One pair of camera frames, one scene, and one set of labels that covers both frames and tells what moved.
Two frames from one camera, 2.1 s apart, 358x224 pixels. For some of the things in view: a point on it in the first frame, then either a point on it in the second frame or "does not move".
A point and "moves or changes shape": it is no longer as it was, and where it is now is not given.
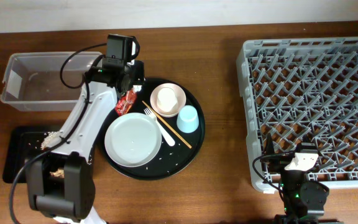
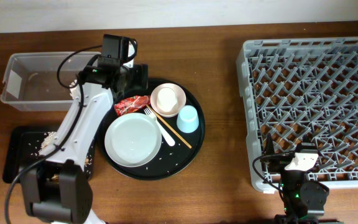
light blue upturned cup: (188, 120) does not move
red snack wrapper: (125, 102) moves or changes shape
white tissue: (137, 88) moves or changes shape
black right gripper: (278, 164) does not move
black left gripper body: (137, 71) does not move
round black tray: (155, 131) does not move
